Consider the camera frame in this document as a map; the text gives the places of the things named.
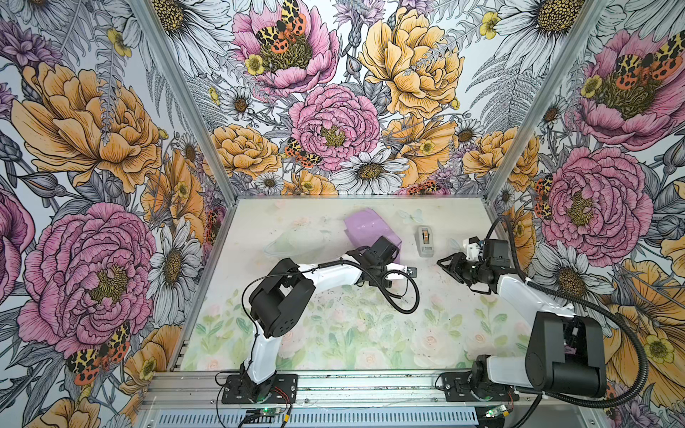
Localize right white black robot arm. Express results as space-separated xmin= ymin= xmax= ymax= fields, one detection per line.
xmin=437 ymin=238 xmax=607 ymax=399

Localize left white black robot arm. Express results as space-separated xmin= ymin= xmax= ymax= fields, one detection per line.
xmin=218 ymin=236 xmax=419 ymax=405

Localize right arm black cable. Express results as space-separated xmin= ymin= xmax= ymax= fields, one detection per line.
xmin=483 ymin=216 xmax=652 ymax=428

